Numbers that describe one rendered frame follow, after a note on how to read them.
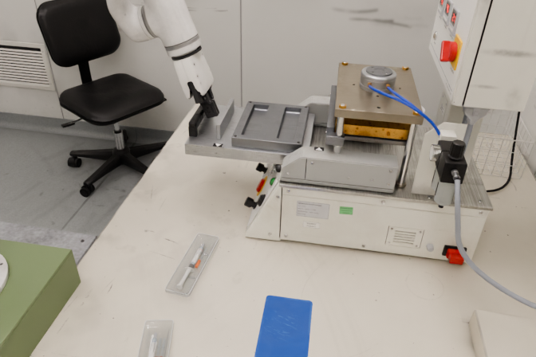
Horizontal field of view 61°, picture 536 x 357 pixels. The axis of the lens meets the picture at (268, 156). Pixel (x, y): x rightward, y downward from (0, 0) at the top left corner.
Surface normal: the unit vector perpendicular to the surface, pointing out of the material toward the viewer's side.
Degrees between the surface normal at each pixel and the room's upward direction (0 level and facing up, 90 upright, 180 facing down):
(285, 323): 0
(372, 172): 90
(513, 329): 0
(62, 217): 0
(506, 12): 90
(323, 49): 90
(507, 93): 90
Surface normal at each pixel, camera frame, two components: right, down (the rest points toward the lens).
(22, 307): 0.00, -0.83
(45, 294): 0.98, 0.11
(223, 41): -0.18, 0.52
